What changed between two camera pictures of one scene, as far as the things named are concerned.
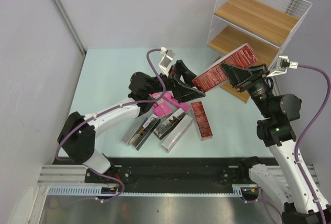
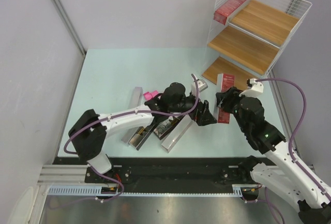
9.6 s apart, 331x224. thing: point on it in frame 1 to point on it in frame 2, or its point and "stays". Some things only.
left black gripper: x=183 y=91 to x=201 y=115
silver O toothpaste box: x=144 y=132 stays
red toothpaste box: x=201 y=121 to x=224 y=81
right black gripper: x=236 y=75 to x=231 y=94
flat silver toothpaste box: x=129 y=136 stays
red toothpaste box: x=244 y=57 to x=230 y=5
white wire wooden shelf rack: x=249 y=13 stays
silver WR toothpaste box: x=161 y=130 stays
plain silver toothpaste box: x=185 y=123 stays
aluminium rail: x=64 y=175 stays
